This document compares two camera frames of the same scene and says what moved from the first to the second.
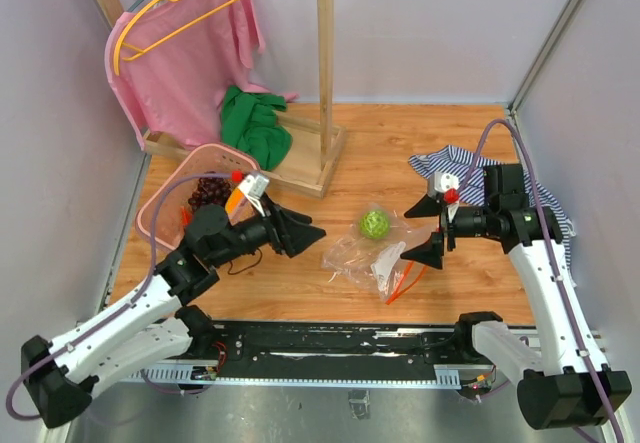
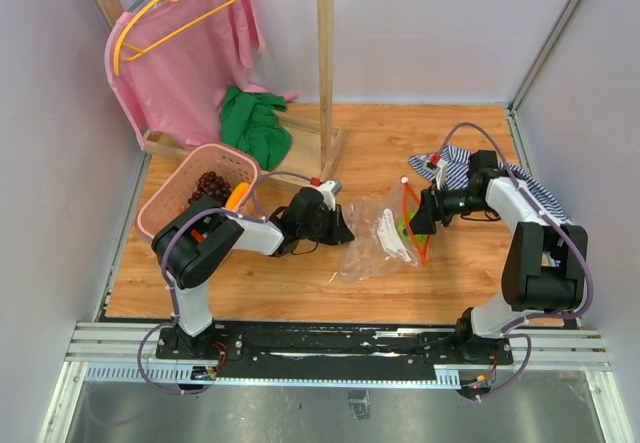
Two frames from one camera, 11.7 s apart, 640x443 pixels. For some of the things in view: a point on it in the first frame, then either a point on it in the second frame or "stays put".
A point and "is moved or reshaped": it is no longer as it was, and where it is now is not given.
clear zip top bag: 368,253 is moved or reshaped
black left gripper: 289,242 → 340,232
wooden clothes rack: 314,145 stays put
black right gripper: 429,252 → 431,207
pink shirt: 174,55 stays put
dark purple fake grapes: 212,190 stays put
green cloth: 249,123 stays put
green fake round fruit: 374,224 → 404,223
